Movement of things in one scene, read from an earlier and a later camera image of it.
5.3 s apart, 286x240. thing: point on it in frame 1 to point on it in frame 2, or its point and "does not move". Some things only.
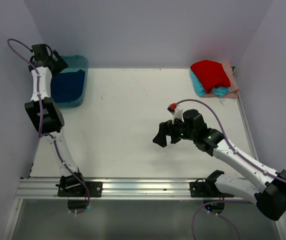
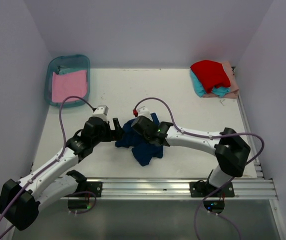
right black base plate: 199,188 does not move
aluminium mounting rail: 46,188 does not move
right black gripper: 166,128 to 145,139
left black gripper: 60,64 to 113,135
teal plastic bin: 76,63 does not move
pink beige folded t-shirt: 233,91 does not move
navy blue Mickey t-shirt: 67,86 to 143,150
